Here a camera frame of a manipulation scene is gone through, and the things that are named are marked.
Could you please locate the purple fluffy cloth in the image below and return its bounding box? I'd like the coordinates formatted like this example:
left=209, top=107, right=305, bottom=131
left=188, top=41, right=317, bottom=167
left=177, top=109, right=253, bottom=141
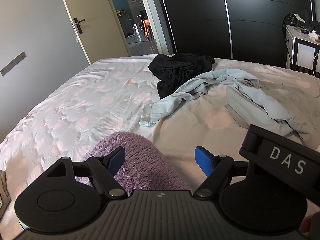
left=75, top=132, right=193, bottom=198

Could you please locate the white cable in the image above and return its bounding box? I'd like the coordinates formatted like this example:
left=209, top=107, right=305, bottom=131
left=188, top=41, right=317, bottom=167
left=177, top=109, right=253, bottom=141
left=312, top=51, right=320, bottom=77

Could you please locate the cream door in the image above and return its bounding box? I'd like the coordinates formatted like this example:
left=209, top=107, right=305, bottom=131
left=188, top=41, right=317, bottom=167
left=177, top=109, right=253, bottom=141
left=56, top=0, right=132, bottom=65

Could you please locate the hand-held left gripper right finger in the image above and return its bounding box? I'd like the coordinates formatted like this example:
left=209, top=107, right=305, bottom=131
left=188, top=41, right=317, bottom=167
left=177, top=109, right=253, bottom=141
left=194, top=146, right=249, bottom=200

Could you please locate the orange stool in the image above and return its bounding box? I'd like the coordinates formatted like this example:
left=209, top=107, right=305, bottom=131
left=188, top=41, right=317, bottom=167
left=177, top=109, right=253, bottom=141
left=142, top=19, right=153, bottom=42

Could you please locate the grey wall socket strip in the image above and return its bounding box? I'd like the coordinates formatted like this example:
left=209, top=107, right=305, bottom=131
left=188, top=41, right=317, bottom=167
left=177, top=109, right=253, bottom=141
left=0, top=52, right=27, bottom=77

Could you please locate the person's right hand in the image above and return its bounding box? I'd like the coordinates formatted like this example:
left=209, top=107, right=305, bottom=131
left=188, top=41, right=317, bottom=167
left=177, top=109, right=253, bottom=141
left=299, top=212, right=320, bottom=240

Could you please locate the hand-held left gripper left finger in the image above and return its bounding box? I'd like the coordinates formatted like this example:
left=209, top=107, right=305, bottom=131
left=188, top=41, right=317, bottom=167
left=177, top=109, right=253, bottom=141
left=45, top=146, right=128, bottom=200

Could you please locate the black wardrobe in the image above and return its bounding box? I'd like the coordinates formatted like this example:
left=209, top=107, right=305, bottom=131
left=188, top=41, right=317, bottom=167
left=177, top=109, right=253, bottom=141
left=152, top=0, right=317, bottom=68

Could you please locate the black garment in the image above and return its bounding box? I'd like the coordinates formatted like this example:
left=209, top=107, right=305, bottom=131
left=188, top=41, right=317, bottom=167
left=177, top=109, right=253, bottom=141
left=148, top=52, right=215, bottom=100

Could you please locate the white nightstand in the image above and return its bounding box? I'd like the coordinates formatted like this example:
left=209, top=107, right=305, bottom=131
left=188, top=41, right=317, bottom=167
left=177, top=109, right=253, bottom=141
left=285, top=24, right=320, bottom=73

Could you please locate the pink dotted bed cover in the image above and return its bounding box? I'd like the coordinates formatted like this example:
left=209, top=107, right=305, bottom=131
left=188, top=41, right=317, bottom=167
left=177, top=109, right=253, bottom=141
left=0, top=54, right=320, bottom=240

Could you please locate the door handle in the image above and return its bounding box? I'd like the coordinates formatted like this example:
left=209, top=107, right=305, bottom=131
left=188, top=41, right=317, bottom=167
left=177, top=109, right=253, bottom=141
left=72, top=17, right=86, bottom=34

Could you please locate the potted plant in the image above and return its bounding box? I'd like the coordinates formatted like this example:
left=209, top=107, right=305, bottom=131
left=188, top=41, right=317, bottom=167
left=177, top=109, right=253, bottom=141
left=116, top=7, right=131, bottom=18

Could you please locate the black cloth on nightstand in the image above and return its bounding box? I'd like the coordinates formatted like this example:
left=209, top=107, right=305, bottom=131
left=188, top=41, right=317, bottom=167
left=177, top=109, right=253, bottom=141
left=283, top=12, right=320, bottom=34

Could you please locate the light blue sweatshirt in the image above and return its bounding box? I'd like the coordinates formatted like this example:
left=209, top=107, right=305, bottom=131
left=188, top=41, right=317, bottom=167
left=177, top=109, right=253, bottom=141
left=139, top=68, right=316, bottom=140

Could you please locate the beige garment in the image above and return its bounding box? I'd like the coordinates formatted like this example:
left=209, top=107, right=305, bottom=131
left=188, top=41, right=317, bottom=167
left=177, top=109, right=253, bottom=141
left=0, top=170, right=12, bottom=210

